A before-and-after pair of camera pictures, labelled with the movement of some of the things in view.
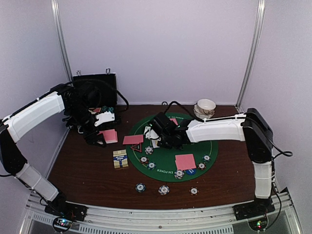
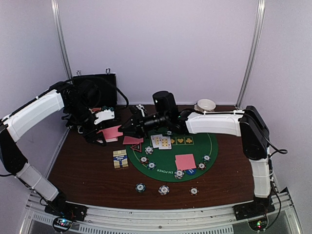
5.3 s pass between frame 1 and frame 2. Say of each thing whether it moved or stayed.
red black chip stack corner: stayed
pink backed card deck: moved
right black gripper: moved
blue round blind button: stayed
